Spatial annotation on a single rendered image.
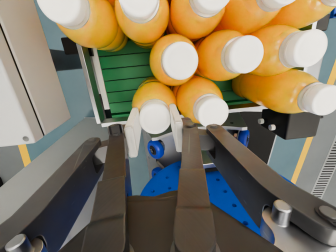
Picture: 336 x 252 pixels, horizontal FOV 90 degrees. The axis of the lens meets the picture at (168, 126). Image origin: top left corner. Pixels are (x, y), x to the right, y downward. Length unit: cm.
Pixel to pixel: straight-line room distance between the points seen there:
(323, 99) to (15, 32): 38
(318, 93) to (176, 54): 18
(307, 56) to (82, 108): 137
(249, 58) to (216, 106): 6
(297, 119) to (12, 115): 46
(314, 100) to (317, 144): 185
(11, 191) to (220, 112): 74
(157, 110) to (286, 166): 191
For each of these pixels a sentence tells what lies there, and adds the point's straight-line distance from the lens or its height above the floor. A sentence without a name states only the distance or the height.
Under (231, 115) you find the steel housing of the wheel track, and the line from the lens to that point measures 49.
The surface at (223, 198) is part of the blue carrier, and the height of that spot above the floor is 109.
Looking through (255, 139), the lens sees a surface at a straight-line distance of 151.
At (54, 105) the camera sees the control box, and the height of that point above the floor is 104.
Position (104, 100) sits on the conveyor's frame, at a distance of 42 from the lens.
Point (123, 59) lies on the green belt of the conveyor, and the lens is 40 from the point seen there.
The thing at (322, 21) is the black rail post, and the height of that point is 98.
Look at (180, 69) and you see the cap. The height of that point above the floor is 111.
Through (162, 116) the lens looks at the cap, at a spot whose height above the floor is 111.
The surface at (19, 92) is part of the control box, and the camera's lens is 26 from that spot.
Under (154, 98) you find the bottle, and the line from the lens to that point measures 23.
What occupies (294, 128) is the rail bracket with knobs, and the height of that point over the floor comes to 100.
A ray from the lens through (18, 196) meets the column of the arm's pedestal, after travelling 77.
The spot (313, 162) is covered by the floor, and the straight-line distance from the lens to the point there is 221.
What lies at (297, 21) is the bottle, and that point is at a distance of 32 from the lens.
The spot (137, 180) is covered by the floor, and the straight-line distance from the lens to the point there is 167.
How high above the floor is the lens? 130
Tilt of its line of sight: 68 degrees down
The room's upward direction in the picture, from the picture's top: 168 degrees clockwise
